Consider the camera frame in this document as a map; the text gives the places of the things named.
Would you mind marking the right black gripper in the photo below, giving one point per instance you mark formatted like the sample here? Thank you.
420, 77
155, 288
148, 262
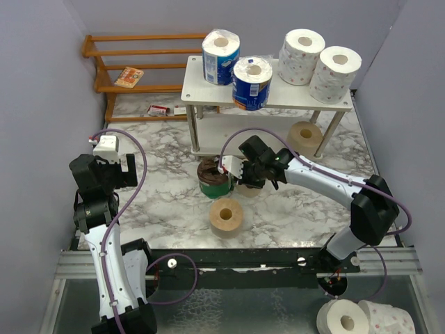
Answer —
245, 180

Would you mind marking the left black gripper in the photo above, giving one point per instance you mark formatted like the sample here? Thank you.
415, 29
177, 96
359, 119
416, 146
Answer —
125, 178

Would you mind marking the tan paper roll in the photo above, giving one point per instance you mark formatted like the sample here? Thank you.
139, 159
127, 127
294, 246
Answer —
226, 218
246, 191
305, 138

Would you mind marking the brown roll green wrapper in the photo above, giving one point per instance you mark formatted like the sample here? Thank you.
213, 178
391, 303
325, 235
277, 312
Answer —
212, 183

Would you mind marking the tan paper roll front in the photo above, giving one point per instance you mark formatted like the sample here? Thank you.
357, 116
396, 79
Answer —
226, 218

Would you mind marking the blue roll front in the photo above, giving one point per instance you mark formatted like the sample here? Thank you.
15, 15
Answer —
252, 76

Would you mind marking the blue roll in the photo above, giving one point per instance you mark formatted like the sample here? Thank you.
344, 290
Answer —
252, 76
220, 52

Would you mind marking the white dotted roll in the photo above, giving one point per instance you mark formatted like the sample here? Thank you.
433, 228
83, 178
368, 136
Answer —
335, 71
299, 55

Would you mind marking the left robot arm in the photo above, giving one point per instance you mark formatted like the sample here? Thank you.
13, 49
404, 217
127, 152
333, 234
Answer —
120, 268

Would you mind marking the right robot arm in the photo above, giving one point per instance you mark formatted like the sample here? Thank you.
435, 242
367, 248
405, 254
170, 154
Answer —
369, 201

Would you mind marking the white two-tier shelf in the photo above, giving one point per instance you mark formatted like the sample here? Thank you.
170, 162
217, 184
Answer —
209, 131

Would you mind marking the red white small box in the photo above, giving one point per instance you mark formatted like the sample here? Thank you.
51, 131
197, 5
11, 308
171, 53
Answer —
158, 111

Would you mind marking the small white card box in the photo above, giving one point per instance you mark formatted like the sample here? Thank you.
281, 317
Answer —
179, 110

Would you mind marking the orange snack packet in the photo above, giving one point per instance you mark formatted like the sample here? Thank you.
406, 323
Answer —
128, 78

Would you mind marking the orange wooden rack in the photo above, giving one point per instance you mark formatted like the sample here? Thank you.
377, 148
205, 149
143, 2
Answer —
106, 85

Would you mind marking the white roll on floor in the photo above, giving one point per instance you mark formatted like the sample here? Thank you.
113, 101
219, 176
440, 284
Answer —
342, 316

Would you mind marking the dotted roll on floor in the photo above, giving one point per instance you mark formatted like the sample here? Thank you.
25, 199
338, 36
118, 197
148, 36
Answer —
386, 319

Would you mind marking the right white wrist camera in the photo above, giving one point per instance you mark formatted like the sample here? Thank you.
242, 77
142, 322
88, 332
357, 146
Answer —
232, 165

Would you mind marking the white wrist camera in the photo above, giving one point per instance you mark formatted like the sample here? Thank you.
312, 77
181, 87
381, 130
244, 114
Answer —
232, 165
106, 147

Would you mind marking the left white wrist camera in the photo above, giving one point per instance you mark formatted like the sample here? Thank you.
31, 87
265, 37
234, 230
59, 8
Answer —
106, 147

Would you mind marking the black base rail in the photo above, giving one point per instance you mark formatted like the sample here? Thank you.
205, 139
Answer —
183, 269

